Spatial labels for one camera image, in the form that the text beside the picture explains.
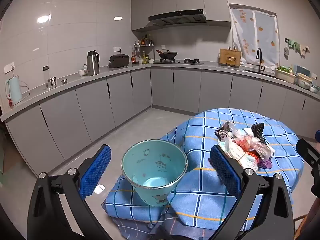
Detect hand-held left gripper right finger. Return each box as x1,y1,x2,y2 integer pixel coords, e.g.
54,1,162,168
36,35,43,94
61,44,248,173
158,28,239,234
210,144,293,240

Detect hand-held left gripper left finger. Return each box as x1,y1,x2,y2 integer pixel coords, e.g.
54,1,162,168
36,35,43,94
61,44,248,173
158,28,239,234
27,144,112,240

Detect white blue-striped paper cup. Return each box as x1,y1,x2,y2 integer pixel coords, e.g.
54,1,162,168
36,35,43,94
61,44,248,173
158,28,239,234
219,140,259,174

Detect orange red foil wrapper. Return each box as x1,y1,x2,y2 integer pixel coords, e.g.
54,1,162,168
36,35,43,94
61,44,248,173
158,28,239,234
247,150,262,162

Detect clear pink plastic bag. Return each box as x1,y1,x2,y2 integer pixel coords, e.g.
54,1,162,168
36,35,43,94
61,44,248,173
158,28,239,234
232,134,275,160

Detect purple foil wrapper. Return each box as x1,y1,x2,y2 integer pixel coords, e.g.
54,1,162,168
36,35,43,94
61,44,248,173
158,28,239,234
257,159,273,170

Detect plaid wrapper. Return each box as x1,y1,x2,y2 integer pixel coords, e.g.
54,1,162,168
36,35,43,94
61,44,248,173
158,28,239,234
215,121,235,141

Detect black crinkled wrapper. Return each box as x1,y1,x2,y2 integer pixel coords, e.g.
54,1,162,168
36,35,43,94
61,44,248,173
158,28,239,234
251,122,267,145

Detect teal metal bucket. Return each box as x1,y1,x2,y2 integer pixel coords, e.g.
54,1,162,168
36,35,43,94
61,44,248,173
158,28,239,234
121,140,188,207

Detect blue plaid tablecloth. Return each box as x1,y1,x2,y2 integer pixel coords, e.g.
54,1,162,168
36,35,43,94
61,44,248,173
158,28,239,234
102,108,305,240

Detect brown wooden chair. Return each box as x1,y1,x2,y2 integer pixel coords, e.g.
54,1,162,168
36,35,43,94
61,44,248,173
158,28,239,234
291,212,310,240

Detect grey kitchen base cabinets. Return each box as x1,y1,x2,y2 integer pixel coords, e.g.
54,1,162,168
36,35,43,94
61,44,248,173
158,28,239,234
5,67,320,178

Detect light blue plastic board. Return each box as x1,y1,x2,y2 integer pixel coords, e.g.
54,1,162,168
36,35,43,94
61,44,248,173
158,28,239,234
295,65,312,79

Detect cream basin with green vegetables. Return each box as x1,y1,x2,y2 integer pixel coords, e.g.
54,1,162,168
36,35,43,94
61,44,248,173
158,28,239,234
275,66,297,84

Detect hanging kitchen towels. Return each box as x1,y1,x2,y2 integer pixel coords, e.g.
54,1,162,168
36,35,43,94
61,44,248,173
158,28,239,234
285,38,310,55

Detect dark metal faucet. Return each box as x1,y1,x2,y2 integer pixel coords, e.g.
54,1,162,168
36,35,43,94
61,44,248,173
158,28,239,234
256,47,266,73

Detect tall clear glass jar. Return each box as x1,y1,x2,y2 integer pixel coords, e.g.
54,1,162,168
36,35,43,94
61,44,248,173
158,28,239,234
42,66,52,90

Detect stainless steel thermos jug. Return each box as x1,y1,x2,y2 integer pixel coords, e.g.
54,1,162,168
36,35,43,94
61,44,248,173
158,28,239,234
86,50,100,76

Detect dark rice cooker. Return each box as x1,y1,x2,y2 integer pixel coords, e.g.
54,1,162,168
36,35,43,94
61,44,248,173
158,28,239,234
109,54,130,68

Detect light blue electric kettle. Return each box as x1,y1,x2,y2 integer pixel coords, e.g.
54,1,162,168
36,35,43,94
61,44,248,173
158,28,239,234
5,75,30,106

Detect black gas stove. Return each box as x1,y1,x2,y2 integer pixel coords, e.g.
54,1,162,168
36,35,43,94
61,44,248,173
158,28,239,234
153,58,200,65

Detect wooden knife block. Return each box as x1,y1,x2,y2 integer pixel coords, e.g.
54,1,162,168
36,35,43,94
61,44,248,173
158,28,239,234
219,48,242,68

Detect white orange-print curtain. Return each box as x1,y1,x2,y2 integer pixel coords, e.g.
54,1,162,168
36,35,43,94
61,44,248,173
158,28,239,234
229,4,280,68

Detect black wok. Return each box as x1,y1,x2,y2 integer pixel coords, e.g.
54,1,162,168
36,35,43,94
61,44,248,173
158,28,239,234
156,49,178,59

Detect corner spice rack with bottles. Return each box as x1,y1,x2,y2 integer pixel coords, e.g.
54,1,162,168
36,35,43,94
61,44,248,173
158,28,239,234
134,34,154,64

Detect black range hood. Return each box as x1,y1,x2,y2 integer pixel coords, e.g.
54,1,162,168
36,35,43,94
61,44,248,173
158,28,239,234
148,9,207,27

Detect grey upper kitchen cabinets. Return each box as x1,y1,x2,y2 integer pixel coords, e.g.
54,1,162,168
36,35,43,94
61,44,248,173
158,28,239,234
131,0,232,32

